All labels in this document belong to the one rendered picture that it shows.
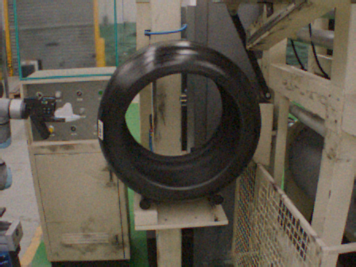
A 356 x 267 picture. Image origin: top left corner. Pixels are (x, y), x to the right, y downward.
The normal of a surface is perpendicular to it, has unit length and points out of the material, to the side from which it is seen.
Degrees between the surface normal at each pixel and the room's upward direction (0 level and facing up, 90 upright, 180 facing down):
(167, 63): 80
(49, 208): 90
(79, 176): 90
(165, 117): 90
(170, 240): 90
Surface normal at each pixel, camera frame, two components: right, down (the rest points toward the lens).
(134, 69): -0.34, -0.35
